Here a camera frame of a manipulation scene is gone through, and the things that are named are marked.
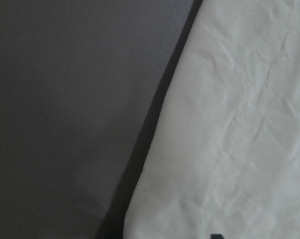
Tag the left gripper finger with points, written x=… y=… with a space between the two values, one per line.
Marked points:
x=216 y=236

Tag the beige long sleeve shirt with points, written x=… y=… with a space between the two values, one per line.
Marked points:
x=225 y=157

